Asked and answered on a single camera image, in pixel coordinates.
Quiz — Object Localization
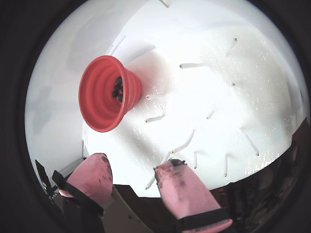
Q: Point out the pink padded gripper finger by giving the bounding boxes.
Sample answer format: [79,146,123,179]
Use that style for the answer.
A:
[153,159,234,233]
[52,152,113,233]

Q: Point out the red collapsible cup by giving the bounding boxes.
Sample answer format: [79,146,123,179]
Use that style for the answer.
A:
[78,55,143,133]

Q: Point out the white foam board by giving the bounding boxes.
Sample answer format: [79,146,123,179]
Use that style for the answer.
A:
[82,7,304,199]

